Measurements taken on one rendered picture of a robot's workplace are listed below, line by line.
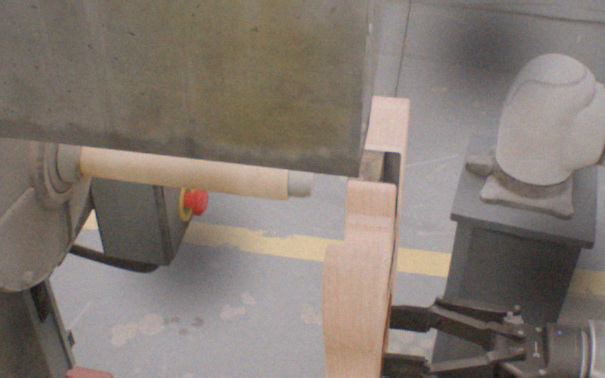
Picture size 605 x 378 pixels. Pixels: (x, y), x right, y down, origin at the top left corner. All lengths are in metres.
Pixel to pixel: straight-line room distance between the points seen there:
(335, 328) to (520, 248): 0.94
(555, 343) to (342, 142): 0.47
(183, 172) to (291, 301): 1.61
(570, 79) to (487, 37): 2.22
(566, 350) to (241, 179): 0.39
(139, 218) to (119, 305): 1.29
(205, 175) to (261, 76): 0.25
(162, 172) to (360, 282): 0.19
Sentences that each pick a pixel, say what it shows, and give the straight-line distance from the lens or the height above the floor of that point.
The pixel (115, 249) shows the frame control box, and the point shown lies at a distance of 1.05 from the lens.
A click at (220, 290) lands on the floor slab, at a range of 2.27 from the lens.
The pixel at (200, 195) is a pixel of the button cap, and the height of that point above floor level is 0.99.
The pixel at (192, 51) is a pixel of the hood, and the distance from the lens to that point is 0.40.
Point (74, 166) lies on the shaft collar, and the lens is 0.67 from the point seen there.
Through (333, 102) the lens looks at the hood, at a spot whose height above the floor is 1.43.
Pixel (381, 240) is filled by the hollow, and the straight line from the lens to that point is 0.72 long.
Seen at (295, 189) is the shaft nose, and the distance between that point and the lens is 0.63.
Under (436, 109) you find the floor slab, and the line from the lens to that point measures 3.03.
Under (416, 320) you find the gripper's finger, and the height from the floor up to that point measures 1.00.
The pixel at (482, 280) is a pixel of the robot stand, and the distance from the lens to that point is 1.59.
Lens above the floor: 1.65
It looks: 39 degrees down
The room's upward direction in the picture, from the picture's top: straight up
